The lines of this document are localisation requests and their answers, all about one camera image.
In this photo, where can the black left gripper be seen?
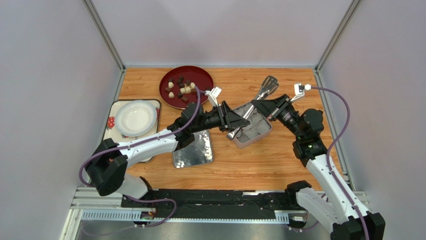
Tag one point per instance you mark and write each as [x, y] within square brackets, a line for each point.
[232, 119]

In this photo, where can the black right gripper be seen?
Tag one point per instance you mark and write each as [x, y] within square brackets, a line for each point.
[276, 107]

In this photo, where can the pink square chocolate tin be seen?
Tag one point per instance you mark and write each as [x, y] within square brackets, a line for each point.
[258, 129]

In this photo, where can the metal serving tongs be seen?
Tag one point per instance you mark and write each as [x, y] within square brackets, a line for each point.
[267, 88]

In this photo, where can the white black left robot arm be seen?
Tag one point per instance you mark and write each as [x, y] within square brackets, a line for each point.
[107, 166]

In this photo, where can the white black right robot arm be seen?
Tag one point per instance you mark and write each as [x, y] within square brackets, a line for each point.
[342, 213]

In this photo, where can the silver square tin lid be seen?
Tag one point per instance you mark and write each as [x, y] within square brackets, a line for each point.
[199, 152]

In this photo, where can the dark red round tray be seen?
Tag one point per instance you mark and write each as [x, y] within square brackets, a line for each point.
[177, 87]

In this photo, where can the white scalloped plate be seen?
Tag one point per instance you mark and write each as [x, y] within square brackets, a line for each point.
[135, 118]

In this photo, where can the strawberry pattern rectangular tray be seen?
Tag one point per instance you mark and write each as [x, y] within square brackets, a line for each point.
[112, 132]

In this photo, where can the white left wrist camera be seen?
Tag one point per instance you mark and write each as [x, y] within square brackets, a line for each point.
[212, 96]

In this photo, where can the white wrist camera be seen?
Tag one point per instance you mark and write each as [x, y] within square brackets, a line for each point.
[300, 90]
[212, 96]

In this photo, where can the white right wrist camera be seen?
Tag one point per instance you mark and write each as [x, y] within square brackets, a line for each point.
[300, 90]

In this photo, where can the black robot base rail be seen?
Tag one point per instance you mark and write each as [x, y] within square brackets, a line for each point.
[225, 205]

